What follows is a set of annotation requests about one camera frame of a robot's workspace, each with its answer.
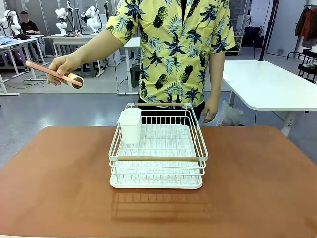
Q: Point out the large white table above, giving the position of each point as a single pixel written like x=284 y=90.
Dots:
x=267 y=81

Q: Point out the black clothes rack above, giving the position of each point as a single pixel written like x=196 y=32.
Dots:
x=293 y=53

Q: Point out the person's right hand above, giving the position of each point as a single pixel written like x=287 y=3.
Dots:
x=60 y=65

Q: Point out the white plastic utensil cup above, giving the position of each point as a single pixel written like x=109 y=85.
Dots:
x=130 y=131

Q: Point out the white desk with cloth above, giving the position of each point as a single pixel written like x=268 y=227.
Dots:
x=18 y=43

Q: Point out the person's right forearm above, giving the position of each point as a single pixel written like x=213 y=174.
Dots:
x=95 y=46

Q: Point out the grey step stool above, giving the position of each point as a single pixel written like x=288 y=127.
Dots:
x=87 y=69

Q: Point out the black trousers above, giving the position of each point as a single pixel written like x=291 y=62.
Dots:
x=198 y=109

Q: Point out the blue cloth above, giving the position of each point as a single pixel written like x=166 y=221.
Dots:
x=7 y=39

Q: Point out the white plastic bag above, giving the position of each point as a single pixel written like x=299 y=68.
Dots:
x=231 y=114

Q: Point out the black utility cart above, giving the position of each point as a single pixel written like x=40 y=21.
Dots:
x=308 y=67

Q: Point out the dark hanging jacket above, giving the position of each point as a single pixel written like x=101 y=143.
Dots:
x=309 y=22

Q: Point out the narrow white desk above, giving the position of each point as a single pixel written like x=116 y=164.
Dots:
x=132 y=43

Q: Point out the pink lint roller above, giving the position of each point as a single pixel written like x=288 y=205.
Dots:
x=39 y=68

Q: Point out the white drain tray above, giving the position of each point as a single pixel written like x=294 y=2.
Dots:
x=156 y=185

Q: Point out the black tripod stand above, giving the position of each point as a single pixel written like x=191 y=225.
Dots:
x=268 y=29

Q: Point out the seated person in black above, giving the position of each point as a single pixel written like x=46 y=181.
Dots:
x=28 y=26

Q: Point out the white background desk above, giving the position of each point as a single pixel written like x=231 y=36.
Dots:
x=71 y=37

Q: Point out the person's left hand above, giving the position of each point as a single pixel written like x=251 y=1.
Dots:
x=210 y=110

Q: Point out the shoe shelf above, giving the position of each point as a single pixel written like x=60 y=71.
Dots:
x=238 y=42

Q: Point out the person in yellow pineapple shirt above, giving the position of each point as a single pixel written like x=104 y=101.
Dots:
x=173 y=49

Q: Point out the black computer tower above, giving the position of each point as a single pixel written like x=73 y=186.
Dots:
x=135 y=74

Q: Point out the black bag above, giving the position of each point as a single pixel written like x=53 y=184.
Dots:
x=252 y=36

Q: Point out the person's left forearm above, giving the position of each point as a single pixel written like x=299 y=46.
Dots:
x=217 y=74

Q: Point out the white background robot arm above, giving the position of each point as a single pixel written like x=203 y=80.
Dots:
x=62 y=21
x=92 y=19
x=11 y=21

